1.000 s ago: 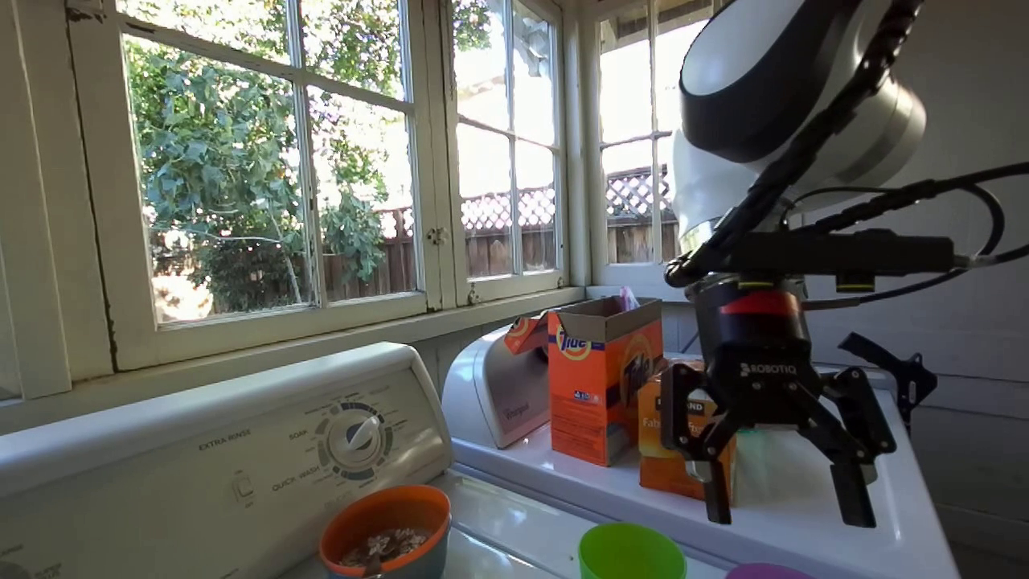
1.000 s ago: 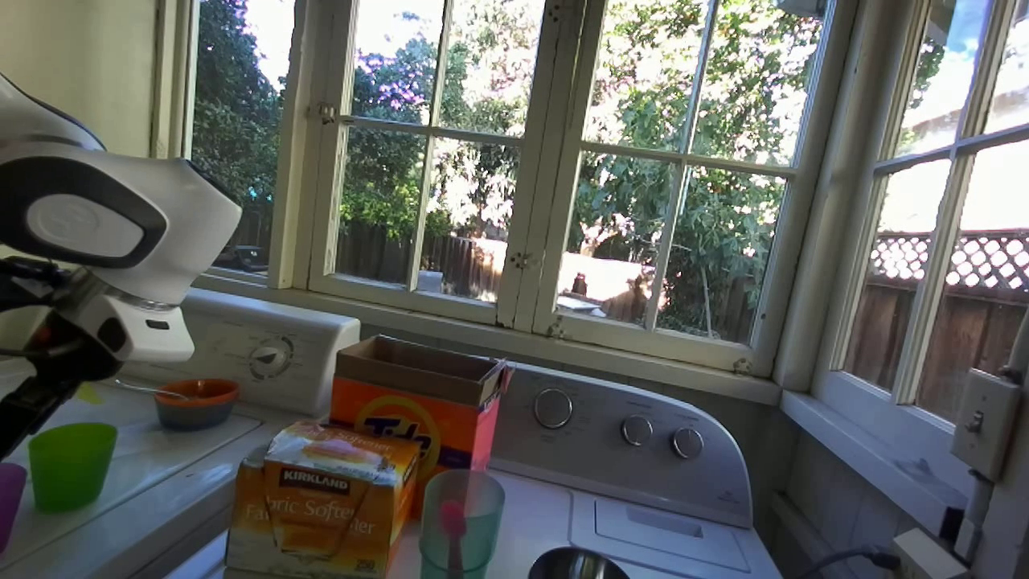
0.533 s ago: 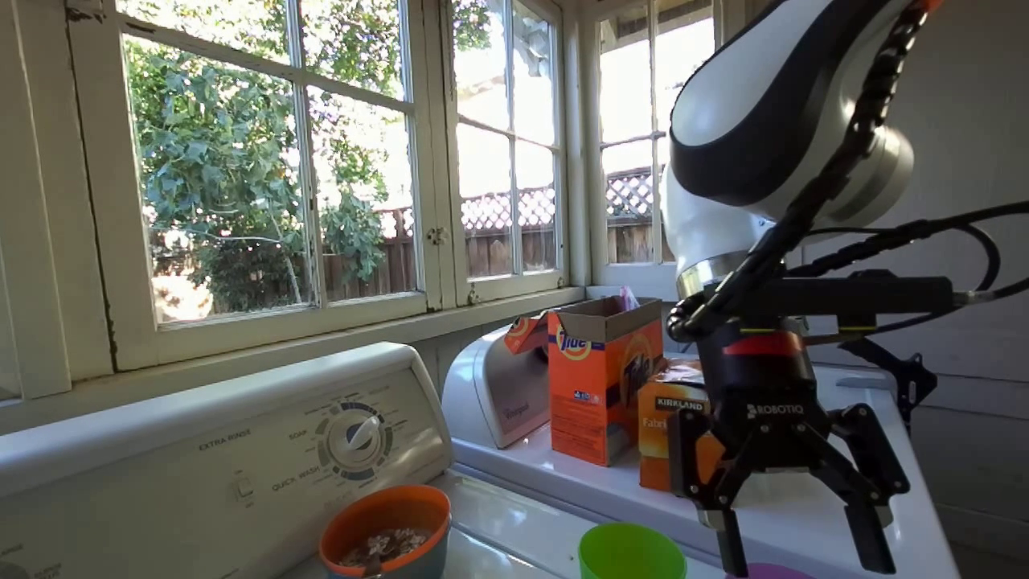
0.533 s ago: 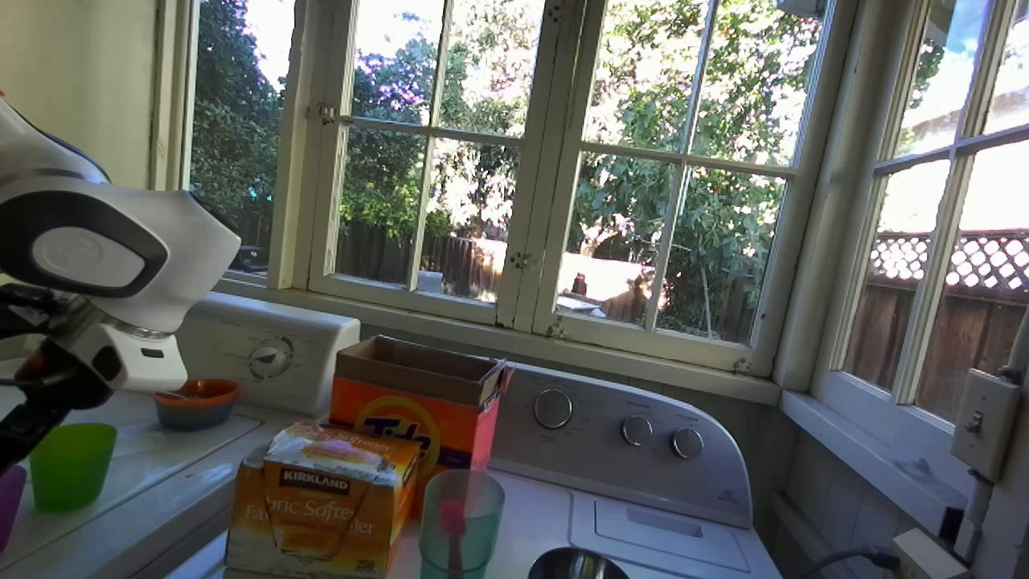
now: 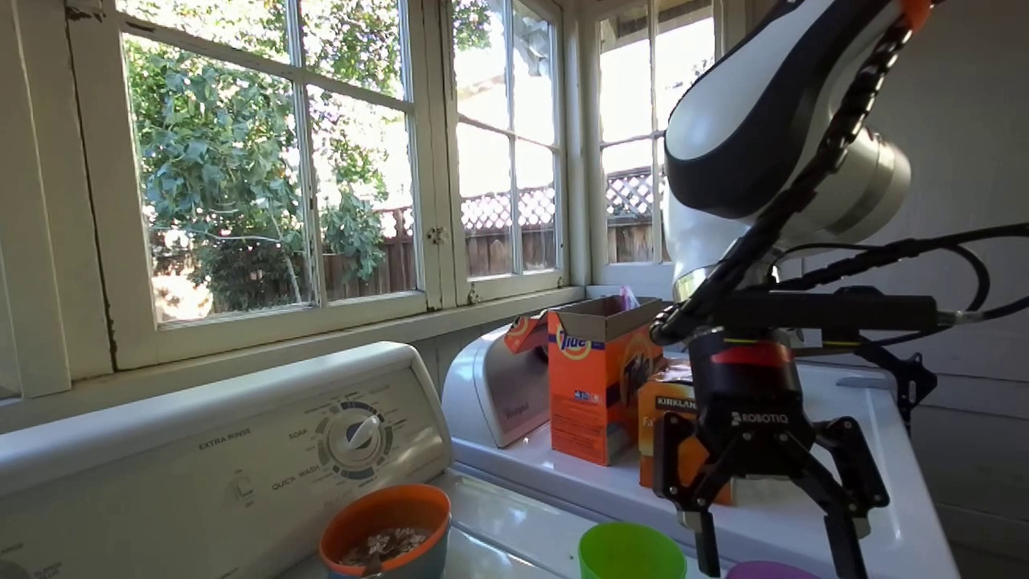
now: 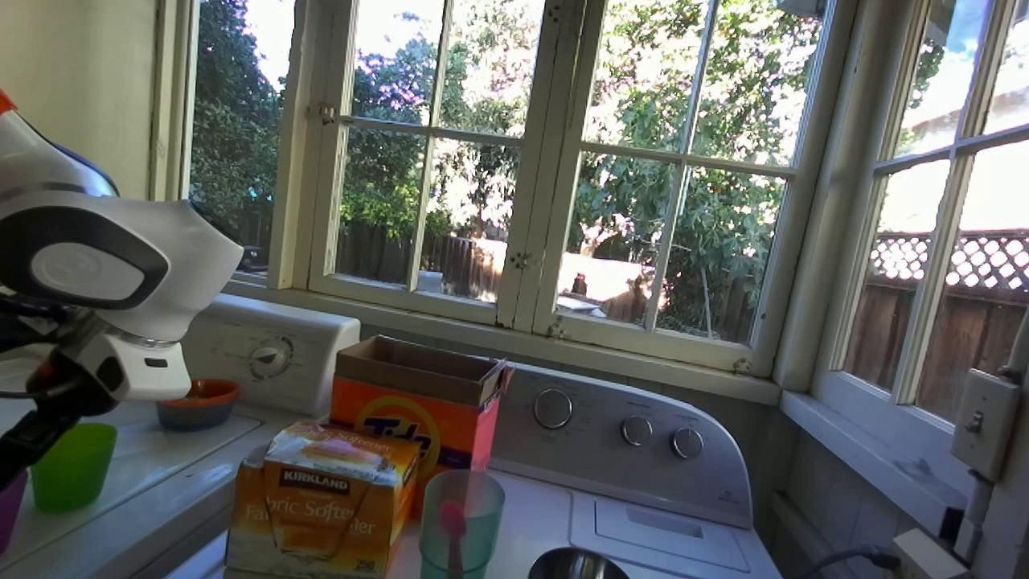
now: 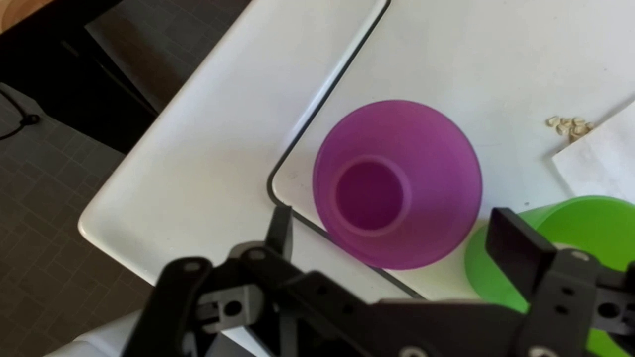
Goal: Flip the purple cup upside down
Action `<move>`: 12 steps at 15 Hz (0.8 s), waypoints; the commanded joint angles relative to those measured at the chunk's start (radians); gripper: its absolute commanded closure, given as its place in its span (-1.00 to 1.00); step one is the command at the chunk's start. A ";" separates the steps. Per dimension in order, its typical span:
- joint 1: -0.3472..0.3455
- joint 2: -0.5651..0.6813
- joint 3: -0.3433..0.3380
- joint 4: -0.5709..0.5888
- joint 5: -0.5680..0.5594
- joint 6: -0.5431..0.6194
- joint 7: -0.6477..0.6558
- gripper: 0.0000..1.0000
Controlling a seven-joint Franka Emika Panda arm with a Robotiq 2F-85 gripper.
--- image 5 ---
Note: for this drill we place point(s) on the purple plastic cup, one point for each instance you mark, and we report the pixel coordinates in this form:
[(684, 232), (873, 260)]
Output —
[(773, 571)]

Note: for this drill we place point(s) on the orange bowl with grey outside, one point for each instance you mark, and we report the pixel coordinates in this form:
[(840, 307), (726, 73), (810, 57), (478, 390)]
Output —
[(364, 511)]

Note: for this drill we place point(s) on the green leafy trees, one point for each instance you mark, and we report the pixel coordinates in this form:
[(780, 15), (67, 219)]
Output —
[(212, 164)]

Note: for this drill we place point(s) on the round washer dial knob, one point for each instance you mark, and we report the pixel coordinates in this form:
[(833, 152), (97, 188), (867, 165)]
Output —
[(354, 440)]

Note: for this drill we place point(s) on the white washing machine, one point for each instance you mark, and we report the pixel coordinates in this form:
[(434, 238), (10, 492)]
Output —
[(160, 472)]

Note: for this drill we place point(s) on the green plastic cup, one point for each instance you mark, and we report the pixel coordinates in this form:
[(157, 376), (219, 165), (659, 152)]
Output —
[(629, 552)]

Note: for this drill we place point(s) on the yellow Kirkland box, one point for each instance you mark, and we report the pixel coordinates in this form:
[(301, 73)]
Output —
[(663, 428)]

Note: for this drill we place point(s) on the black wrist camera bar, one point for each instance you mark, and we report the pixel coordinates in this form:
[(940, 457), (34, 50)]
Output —
[(837, 310)]

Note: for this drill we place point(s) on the white framed window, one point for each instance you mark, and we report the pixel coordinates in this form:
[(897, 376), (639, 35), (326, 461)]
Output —
[(516, 286), (593, 164), (267, 328)]

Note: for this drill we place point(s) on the black gripper red ring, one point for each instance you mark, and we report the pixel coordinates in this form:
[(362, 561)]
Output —
[(749, 412)]

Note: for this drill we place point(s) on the orange Tide detergent box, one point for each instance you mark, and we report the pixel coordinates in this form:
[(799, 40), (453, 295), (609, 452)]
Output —
[(588, 396)]

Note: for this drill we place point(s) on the brown wooden lattice fence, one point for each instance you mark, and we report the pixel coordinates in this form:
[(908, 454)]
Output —
[(494, 251)]

